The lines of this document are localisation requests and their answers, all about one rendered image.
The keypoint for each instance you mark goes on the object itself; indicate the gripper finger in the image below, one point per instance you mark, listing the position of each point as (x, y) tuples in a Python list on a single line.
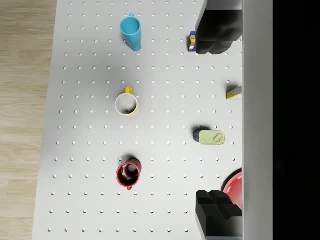
[(217, 217), (220, 30)]

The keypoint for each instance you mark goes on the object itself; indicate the puzzle cube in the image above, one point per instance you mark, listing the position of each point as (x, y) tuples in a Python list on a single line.
[(191, 42)]

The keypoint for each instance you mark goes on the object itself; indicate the red plate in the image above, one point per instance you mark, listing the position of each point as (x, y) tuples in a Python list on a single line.
[(235, 190)]

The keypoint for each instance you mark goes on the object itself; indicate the yellow and white box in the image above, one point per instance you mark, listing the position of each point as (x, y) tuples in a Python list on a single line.
[(234, 92)]

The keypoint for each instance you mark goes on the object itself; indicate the flat-sided can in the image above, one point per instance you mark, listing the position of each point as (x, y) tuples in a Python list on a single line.
[(211, 137)]

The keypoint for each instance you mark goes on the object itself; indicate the blue mug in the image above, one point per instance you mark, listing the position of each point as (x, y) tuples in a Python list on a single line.
[(132, 32)]

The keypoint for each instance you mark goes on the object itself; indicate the red mug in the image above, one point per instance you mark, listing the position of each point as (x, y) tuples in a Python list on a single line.
[(128, 175)]

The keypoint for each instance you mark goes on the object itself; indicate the yellow mug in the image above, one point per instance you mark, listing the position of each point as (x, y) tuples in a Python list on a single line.
[(127, 105)]

